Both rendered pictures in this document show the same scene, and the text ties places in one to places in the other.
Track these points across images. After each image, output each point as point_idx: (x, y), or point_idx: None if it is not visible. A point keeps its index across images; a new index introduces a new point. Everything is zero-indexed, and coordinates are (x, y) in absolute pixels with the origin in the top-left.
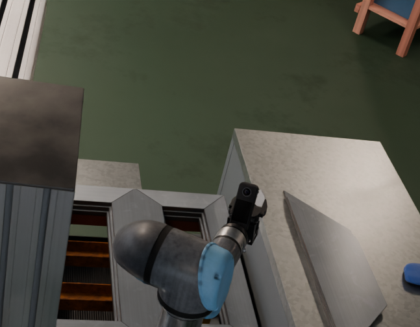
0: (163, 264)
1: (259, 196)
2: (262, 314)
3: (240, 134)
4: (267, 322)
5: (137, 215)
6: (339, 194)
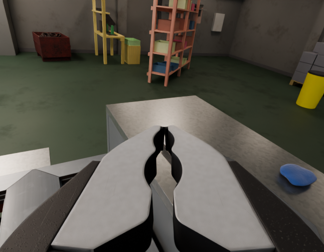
0: None
1: (195, 157)
2: None
3: (110, 107)
4: None
5: (33, 194)
6: (194, 128)
